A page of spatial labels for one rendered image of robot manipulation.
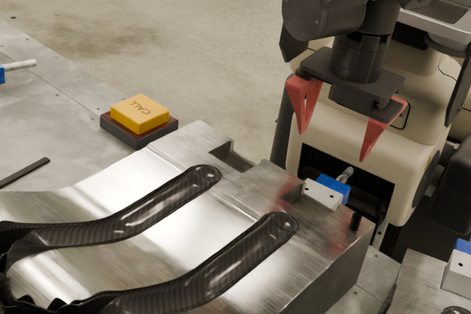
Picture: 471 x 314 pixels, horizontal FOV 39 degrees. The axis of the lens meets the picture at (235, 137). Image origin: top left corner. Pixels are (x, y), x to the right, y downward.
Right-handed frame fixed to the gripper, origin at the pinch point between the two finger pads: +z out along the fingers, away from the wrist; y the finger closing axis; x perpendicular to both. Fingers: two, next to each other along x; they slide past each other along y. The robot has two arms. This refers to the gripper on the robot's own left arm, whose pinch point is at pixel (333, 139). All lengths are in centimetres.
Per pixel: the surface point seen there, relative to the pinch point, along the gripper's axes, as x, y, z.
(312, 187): -0.3, -0.8, 7.2
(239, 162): -4.1, -9.3, 6.0
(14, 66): -2, -50, 10
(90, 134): -4.3, -32.9, 13.1
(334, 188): 3.0, 0.9, 8.5
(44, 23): 137, -187, 94
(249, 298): -23.3, 3.6, 4.5
